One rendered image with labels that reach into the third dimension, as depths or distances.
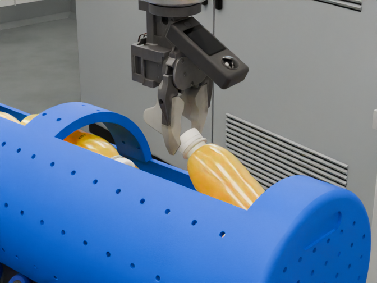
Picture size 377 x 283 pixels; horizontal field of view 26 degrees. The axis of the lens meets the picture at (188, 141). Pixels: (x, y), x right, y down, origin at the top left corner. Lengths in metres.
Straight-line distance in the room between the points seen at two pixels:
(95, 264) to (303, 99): 2.01
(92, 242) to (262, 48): 2.11
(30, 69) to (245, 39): 2.55
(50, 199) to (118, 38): 2.80
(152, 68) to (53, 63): 4.46
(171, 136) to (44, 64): 4.44
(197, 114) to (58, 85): 3.99
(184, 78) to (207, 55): 0.06
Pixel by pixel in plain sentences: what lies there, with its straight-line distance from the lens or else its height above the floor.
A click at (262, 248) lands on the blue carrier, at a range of 0.92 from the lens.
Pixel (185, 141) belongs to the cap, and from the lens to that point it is 1.13.
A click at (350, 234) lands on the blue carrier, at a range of 1.06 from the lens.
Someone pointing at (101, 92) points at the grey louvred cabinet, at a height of 0.29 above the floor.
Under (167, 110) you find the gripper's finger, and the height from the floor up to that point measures 1.28.
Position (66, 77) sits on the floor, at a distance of 5.26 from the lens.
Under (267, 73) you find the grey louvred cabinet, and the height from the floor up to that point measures 0.69.
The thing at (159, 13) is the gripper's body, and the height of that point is 1.40.
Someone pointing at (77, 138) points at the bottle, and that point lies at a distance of 1.22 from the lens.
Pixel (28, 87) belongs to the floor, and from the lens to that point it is 5.12.
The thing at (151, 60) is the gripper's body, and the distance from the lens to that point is 1.11.
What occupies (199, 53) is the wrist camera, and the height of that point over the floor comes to 1.36.
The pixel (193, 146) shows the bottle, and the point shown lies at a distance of 1.13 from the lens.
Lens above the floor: 1.67
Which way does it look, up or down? 23 degrees down
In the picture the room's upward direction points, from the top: straight up
